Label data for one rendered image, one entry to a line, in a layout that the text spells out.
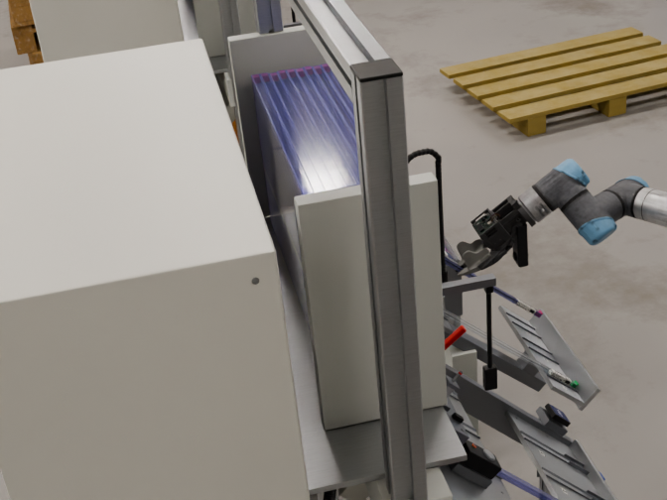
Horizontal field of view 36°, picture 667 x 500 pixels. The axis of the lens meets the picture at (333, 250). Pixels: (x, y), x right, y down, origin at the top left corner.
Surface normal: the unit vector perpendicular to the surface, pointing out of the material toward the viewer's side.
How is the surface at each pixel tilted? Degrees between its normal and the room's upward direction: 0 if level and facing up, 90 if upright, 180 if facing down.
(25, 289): 0
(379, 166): 90
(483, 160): 0
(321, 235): 90
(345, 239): 90
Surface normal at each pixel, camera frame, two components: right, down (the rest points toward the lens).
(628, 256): -0.09, -0.86
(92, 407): 0.22, 0.48
